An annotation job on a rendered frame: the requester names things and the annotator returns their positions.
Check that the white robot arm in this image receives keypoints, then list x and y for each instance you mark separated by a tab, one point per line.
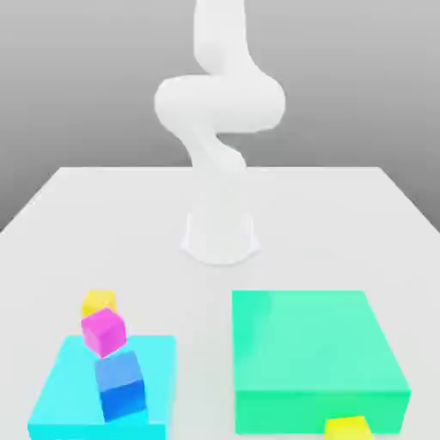
220	103

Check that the small yellow cube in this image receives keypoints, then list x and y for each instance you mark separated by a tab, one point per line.
347	429
98	299

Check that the small magenta cube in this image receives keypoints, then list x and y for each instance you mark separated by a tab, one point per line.
103	331

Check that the small blue cube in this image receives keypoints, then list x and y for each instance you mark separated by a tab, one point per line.
120	385

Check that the large green box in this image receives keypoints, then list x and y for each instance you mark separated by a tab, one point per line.
316	347

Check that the large cyan box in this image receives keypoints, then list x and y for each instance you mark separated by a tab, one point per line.
62	395

